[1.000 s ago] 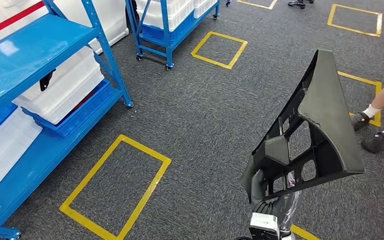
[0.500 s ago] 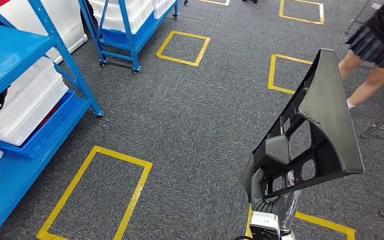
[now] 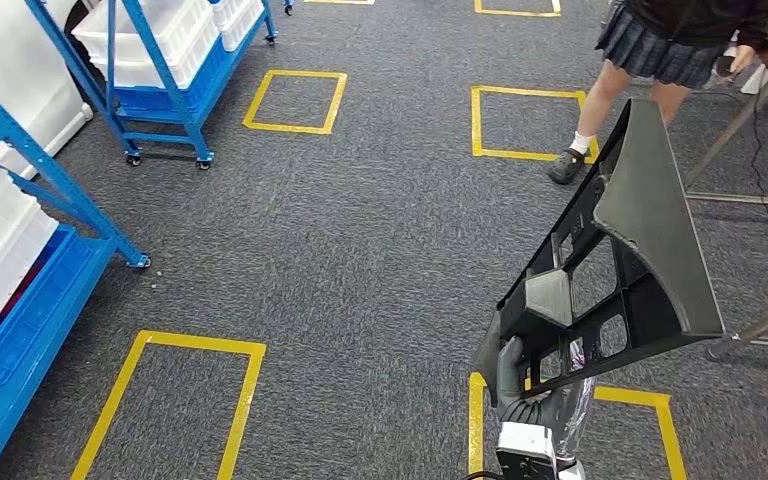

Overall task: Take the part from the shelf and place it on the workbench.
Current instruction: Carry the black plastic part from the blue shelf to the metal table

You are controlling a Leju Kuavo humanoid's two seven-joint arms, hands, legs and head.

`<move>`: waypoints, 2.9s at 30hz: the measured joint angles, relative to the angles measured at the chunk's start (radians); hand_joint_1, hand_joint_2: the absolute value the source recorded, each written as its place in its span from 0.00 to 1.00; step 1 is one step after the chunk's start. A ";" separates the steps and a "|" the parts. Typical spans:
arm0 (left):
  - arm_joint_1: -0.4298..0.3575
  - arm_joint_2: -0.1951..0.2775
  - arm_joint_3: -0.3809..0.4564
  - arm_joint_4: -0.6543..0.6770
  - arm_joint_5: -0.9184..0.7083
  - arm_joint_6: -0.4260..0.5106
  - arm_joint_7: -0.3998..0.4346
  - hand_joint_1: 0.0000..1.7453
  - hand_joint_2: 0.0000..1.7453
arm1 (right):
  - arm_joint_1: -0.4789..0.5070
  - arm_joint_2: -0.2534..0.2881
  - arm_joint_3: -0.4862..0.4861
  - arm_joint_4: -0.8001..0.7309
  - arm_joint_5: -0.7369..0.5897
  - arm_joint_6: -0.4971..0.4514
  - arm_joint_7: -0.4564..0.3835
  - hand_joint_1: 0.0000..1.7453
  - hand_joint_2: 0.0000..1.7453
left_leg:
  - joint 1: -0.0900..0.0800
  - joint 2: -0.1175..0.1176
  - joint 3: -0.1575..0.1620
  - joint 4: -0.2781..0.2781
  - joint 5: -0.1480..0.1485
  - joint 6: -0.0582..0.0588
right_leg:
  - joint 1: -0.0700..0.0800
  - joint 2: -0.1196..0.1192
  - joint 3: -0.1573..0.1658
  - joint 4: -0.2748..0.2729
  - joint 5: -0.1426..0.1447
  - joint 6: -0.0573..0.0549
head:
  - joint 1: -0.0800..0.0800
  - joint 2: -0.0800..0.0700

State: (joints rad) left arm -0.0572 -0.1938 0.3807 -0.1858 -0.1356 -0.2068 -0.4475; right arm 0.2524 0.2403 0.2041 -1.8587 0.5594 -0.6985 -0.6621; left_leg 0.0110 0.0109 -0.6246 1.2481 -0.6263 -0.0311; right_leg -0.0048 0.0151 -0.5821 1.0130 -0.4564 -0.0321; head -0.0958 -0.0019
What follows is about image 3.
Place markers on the person's hand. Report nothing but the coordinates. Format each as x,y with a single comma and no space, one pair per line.
743,60

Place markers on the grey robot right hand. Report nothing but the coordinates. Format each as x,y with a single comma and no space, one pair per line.
573,417

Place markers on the black handheld controller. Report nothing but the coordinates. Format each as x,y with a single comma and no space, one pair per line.
724,66

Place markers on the black plastic car trim part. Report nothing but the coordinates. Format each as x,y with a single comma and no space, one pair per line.
656,212

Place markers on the person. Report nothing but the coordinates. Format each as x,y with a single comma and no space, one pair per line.
675,40

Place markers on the yellow floor tape rectangle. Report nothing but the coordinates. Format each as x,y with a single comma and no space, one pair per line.
516,13
475,424

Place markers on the blue rack with casters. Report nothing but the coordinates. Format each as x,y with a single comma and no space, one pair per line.
159,138
39,397

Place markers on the blue plastic crate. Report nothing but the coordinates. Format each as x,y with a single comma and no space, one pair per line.
159,99
26,331

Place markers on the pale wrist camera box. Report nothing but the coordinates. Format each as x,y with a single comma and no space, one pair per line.
526,440

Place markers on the grey metal workbench frame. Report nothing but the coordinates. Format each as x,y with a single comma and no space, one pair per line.
755,199

